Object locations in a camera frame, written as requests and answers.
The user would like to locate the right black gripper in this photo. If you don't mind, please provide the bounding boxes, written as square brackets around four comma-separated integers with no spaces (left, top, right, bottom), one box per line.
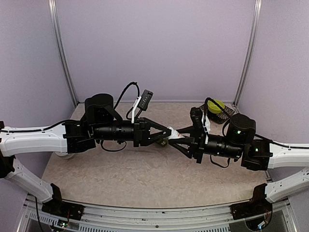
[169,125,244,164]

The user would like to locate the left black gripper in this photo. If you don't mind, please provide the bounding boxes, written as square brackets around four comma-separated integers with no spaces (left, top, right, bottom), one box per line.
[93,117,172,148]

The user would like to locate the green weekly pill organizer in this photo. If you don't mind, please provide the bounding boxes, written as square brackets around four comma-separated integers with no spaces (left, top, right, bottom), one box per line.
[156,138,169,147]

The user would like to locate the small white pill bottle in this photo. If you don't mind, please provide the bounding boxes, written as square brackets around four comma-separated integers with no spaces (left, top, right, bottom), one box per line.
[167,126,184,140]

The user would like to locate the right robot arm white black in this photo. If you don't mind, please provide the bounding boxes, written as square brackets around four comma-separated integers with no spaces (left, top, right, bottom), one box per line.
[168,114,309,215]

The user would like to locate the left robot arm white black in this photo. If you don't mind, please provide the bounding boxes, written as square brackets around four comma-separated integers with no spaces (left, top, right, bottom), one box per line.
[0,94,171,215]

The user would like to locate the black patterned square plate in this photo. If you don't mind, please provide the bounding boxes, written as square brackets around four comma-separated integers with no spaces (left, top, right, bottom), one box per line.
[206,106,235,124]

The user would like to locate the lime green bowl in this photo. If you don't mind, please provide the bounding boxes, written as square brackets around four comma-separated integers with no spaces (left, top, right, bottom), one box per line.
[207,100,225,115]

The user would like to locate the white bowl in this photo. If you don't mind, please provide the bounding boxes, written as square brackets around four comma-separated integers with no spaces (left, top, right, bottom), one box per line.
[55,152,74,160]

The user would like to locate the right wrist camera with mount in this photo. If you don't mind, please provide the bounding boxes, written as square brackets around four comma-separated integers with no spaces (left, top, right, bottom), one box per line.
[190,107,211,145]

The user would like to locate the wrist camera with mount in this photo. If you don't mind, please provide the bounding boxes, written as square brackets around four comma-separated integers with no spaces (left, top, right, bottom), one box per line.
[190,107,211,145]
[131,89,154,123]

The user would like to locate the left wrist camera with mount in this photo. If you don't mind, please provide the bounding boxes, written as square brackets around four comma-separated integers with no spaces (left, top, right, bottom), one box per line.
[131,89,154,123]

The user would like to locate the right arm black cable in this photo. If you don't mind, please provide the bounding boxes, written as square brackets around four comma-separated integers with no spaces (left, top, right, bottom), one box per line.
[204,97,309,169]

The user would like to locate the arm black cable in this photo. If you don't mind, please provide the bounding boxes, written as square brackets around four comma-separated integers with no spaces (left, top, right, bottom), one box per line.
[204,97,309,169]
[114,81,141,109]

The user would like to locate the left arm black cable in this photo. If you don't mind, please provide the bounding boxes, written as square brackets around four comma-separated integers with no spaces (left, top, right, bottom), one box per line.
[114,81,141,109]

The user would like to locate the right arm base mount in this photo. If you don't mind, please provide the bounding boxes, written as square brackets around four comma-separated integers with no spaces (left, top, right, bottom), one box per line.
[230,200,273,220]

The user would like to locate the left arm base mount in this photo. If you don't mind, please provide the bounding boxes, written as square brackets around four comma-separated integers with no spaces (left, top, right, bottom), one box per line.
[42,200,84,220]

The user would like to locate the right aluminium frame post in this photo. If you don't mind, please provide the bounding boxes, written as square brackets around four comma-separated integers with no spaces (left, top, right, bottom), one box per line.
[233,0,262,107]

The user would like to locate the aluminium frame post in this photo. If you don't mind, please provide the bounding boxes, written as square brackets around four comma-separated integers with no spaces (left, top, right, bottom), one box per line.
[233,0,262,107]
[48,0,79,108]

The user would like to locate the front aluminium rail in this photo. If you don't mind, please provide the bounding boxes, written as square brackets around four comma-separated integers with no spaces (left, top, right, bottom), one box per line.
[16,190,297,232]

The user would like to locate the left aluminium frame post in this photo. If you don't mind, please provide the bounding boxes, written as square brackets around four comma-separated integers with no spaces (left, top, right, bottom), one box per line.
[48,0,79,108]

